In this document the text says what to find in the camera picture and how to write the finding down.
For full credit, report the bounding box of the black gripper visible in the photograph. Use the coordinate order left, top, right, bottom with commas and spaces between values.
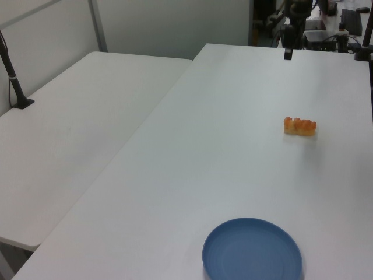
283, 0, 314, 61

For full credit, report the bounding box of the orange toy bread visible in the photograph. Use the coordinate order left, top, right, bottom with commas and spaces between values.
283, 116, 318, 137

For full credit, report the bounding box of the black electronics box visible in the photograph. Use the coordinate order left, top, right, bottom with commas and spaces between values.
304, 29, 340, 51

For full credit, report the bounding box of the black keyboard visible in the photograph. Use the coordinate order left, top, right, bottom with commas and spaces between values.
339, 8, 364, 36

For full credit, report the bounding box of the blue round plate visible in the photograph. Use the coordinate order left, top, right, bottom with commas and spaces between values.
202, 217, 304, 280

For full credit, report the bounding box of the white side table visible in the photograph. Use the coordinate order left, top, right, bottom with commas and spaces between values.
0, 51, 193, 253

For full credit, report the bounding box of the black camera stand pole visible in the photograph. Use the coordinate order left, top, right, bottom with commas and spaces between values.
0, 29, 36, 110
353, 10, 373, 62

